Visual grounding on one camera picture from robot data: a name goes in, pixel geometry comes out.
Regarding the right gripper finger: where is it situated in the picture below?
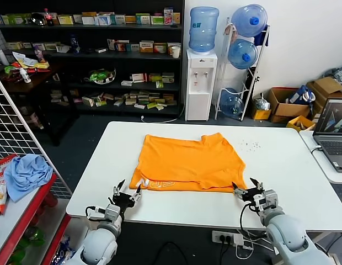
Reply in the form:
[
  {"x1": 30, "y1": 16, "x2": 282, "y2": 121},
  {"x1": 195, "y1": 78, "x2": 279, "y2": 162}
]
[
  {"x1": 232, "y1": 181, "x2": 245, "y2": 197},
  {"x1": 249, "y1": 177, "x2": 265, "y2": 192}
]

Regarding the pile of grey clothes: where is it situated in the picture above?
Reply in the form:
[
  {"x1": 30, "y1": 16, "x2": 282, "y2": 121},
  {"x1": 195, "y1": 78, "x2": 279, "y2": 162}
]
[{"x1": 324, "y1": 65, "x2": 342, "y2": 86}]

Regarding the red snack bag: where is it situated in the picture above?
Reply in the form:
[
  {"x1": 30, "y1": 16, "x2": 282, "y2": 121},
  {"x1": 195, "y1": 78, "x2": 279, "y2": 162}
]
[{"x1": 0, "y1": 172, "x2": 9, "y2": 216}]

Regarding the cola bottle red cap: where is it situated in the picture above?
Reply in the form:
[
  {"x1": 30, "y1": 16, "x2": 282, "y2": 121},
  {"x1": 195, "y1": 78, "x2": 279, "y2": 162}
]
[{"x1": 43, "y1": 8, "x2": 55, "y2": 28}]

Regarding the red and white cart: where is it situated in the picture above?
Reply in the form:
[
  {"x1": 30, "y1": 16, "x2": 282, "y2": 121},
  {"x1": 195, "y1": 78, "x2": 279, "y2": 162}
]
[{"x1": 0, "y1": 173, "x2": 72, "y2": 265}]

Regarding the grey open laptop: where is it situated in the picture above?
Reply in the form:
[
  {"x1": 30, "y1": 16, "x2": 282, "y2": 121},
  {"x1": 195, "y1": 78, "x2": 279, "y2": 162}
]
[{"x1": 312, "y1": 98, "x2": 342, "y2": 173}]

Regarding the white floor cable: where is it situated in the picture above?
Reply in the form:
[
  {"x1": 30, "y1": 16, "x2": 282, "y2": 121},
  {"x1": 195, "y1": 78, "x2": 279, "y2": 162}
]
[{"x1": 140, "y1": 103, "x2": 187, "y2": 124}]

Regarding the brown cardboard box with flaps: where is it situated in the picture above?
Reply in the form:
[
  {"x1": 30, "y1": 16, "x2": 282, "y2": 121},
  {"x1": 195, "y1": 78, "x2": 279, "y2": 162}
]
[{"x1": 307, "y1": 76, "x2": 342, "y2": 121}]

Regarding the blue bag with white handles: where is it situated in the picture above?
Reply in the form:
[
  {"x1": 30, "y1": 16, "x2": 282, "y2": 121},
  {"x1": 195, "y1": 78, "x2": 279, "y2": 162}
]
[{"x1": 287, "y1": 84, "x2": 317, "y2": 105}]

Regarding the orange white medicine box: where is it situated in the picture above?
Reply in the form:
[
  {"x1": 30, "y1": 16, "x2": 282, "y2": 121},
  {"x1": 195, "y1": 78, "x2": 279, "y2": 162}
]
[{"x1": 140, "y1": 41, "x2": 154, "y2": 54}]

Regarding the upright blue water jug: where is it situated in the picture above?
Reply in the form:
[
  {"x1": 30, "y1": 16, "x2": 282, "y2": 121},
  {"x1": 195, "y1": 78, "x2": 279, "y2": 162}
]
[{"x1": 188, "y1": 7, "x2": 220, "y2": 54}]

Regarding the blue snack package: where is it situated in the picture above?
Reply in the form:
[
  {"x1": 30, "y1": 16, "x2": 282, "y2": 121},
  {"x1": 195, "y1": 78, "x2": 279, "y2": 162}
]
[{"x1": 51, "y1": 234, "x2": 78, "y2": 265}]

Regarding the pink cartoon carton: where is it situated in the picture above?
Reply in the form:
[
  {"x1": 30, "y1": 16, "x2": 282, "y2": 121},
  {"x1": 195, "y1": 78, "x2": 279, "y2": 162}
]
[{"x1": 163, "y1": 7, "x2": 174, "y2": 25}]

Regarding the bowl with green bags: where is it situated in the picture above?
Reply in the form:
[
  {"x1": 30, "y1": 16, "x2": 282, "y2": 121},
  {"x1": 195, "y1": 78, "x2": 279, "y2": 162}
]
[{"x1": 84, "y1": 68, "x2": 117, "y2": 85}]

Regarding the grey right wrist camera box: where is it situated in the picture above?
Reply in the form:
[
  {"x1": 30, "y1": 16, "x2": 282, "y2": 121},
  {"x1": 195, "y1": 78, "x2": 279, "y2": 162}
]
[{"x1": 252, "y1": 189, "x2": 279, "y2": 213}]

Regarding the black shelving unit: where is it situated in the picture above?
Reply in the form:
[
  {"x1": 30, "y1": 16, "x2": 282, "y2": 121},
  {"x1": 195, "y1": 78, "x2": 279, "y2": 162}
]
[{"x1": 0, "y1": 0, "x2": 185, "y2": 116}]

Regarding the yellow plastic bin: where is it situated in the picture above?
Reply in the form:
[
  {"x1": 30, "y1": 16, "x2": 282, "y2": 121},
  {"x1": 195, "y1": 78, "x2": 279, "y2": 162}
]
[{"x1": 286, "y1": 115, "x2": 317, "y2": 132}]

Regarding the white wire grid panel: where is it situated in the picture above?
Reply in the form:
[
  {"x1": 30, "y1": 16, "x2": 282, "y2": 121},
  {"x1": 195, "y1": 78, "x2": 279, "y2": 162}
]
[{"x1": 0, "y1": 71, "x2": 74, "y2": 199}]

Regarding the open brown cardboard box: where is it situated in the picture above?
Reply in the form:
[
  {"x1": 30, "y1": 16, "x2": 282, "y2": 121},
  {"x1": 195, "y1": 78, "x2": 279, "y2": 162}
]
[{"x1": 268, "y1": 87, "x2": 311, "y2": 124}]

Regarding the blue white medicine box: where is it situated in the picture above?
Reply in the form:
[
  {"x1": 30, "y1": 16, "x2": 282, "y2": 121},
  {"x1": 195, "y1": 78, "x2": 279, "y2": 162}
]
[{"x1": 94, "y1": 14, "x2": 113, "y2": 26}]

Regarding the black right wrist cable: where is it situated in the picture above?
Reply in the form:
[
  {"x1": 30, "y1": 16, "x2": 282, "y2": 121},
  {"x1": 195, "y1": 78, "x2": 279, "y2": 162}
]
[{"x1": 239, "y1": 203, "x2": 271, "y2": 236}]

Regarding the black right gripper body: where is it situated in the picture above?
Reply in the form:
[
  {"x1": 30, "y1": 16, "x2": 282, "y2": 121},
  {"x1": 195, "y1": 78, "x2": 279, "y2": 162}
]
[{"x1": 238, "y1": 187, "x2": 264, "y2": 204}]

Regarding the purple drink bottle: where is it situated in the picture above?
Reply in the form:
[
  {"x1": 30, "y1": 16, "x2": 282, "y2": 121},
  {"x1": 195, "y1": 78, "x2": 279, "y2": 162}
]
[{"x1": 34, "y1": 45, "x2": 46, "y2": 63}]

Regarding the orange t-shirt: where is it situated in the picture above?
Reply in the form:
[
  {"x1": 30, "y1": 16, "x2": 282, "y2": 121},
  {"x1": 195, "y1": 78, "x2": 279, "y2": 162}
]
[{"x1": 129, "y1": 132, "x2": 248, "y2": 193}]

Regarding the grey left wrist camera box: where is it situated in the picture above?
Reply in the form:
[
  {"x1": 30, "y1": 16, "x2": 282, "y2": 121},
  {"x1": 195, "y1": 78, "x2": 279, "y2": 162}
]
[{"x1": 104, "y1": 204, "x2": 122, "y2": 221}]

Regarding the navy cloth on rack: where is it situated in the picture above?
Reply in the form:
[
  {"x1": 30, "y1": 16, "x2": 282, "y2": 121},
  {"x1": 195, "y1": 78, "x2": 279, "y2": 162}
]
[{"x1": 253, "y1": 24, "x2": 270, "y2": 47}]

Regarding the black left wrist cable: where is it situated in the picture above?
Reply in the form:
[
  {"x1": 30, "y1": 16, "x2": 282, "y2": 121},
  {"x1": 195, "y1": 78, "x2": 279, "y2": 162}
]
[{"x1": 85, "y1": 205, "x2": 107, "y2": 221}]

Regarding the dark blue plastic bottle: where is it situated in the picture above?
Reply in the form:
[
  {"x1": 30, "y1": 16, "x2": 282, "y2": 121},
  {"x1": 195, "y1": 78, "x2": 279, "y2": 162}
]
[{"x1": 69, "y1": 34, "x2": 81, "y2": 55}]

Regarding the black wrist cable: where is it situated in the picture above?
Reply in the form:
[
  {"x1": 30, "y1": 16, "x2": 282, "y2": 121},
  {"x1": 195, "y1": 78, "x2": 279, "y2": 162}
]
[
  {"x1": 85, "y1": 205, "x2": 107, "y2": 221},
  {"x1": 239, "y1": 203, "x2": 271, "y2": 236}
]

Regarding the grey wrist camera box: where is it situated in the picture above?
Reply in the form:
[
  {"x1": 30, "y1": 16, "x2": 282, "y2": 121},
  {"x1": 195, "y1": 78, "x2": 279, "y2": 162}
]
[
  {"x1": 252, "y1": 189, "x2": 279, "y2": 213},
  {"x1": 104, "y1": 204, "x2": 122, "y2": 221}
]

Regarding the light blue crumpled garment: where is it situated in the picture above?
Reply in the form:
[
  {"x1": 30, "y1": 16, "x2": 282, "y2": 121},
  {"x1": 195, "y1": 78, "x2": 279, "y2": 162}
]
[{"x1": 4, "y1": 154, "x2": 54, "y2": 203}]

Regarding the small white side table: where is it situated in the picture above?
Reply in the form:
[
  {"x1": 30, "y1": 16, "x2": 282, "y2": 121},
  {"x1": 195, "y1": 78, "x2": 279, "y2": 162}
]
[{"x1": 299, "y1": 129, "x2": 342, "y2": 184}]

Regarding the blue water jug lying tilted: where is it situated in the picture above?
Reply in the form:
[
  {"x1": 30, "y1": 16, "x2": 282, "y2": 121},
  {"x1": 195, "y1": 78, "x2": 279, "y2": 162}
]
[
  {"x1": 219, "y1": 87, "x2": 245, "y2": 118},
  {"x1": 228, "y1": 38, "x2": 259, "y2": 70},
  {"x1": 231, "y1": 4, "x2": 269, "y2": 38}
]

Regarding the dark wooden table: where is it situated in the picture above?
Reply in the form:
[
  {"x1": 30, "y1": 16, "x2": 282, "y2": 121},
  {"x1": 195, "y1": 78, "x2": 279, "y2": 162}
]
[{"x1": 0, "y1": 63, "x2": 78, "y2": 147}]

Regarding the shiny black bowl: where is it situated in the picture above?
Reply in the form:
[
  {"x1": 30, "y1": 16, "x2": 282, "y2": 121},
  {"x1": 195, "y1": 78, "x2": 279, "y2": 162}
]
[{"x1": 31, "y1": 12, "x2": 46, "y2": 27}]

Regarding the white metal jug rack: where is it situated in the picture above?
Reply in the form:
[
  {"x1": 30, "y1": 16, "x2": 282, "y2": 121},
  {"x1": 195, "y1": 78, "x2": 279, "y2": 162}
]
[{"x1": 214, "y1": 17, "x2": 271, "y2": 122}]

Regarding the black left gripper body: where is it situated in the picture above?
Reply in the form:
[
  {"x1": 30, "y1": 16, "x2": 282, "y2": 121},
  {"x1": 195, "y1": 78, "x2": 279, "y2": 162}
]
[{"x1": 112, "y1": 192, "x2": 140, "y2": 210}]

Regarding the white work table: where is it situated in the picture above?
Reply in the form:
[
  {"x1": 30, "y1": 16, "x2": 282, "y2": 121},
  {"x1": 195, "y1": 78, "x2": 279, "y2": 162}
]
[{"x1": 66, "y1": 121, "x2": 342, "y2": 232}]

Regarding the crumpled grey plastic bag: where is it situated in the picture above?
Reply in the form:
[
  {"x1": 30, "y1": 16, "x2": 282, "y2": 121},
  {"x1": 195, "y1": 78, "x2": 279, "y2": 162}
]
[{"x1": 255, "y1": 93, "x2": 271, "y2": 111}]

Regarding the yellow and white paper stack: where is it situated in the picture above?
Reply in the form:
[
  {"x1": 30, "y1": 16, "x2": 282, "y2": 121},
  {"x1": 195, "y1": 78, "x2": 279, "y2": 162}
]
[{"x1": 12, "y1": 51, "x2": 50, "y2": 70}]

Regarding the white water dispenser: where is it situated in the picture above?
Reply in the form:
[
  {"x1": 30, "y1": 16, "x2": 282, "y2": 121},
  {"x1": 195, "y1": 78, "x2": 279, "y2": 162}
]
[{"x1": 185, "y1": 49, "x2": 218, "y2": 121}]

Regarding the green plastic bottle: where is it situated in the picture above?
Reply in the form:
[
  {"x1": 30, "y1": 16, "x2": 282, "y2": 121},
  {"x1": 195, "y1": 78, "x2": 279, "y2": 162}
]
[{"x1": 22, "y1": 226, "x2": 46, "y2": 248}]

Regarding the white power strip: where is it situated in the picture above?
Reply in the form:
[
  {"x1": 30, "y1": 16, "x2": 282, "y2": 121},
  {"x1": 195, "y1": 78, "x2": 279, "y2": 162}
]
[{"x1": 211, "y1": 230, "x2": 245, "y2": 246}]

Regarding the small white bottle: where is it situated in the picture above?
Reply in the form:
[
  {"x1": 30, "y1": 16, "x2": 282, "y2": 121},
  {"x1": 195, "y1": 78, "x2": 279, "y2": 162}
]
[{"x1": 19, "y1": 68, "x2": 32, "y2": 83}]

